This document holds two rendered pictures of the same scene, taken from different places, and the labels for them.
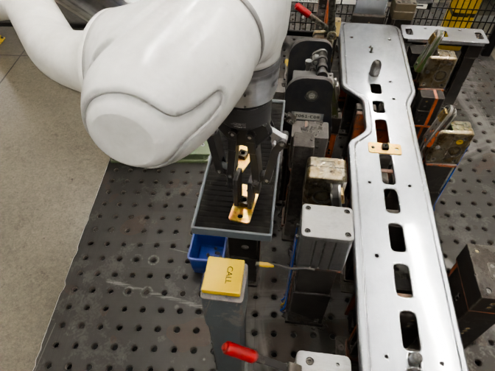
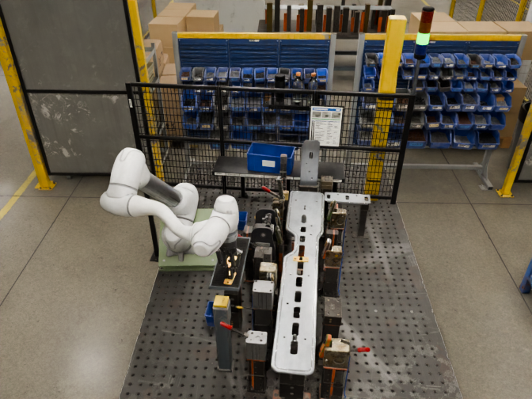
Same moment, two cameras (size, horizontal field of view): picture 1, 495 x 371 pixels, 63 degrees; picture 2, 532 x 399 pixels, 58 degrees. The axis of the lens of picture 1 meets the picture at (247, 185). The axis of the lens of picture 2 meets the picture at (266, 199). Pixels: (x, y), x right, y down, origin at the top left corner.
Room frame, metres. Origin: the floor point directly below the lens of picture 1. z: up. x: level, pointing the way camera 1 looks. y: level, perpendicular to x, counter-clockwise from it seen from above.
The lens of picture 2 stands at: (-1.20, -0.14, 2.75)
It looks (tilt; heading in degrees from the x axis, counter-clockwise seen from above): 35 degrees down; 359
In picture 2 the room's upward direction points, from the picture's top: straight up
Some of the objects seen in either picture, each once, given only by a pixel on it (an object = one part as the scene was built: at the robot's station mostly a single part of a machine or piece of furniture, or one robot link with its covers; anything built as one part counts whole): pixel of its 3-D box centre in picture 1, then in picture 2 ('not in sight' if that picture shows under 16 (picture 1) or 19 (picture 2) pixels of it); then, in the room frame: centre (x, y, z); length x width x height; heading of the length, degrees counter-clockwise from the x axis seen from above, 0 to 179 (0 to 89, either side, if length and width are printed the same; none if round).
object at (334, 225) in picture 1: (313, 272); (263, 315); (0.44, -0.15, 0.90); 0.13 x 0.10 x 0.41; 83
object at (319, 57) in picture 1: (303, 132); (264, 252); (0.87, -0.16, 0.94); 0.18 x 0.13 x 0.49; 173
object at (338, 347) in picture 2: not in sight; (334, 370); (0.14, -0.47, 0.88); 0.15 x 0.11 x 0.36; 83
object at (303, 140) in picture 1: (296, 193); (259, 282); (0.68, -0.13, 0.90); 0.05 x 0.05 x 0.40; 83
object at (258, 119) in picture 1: (244, 118); (228, 245); (0.44, 0.00, 1.36); 0.08 x 0.07 x 0.09; 75
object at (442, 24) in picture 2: not in sight; (460, 81); (4.18, -2.48, 0.67); 1.20 x 0.80 x 1.35; 90
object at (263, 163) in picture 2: not in sight; (271, 158); (1.67, -0.21, 1.09); 0.30 x 0.17 x 0.13; 77
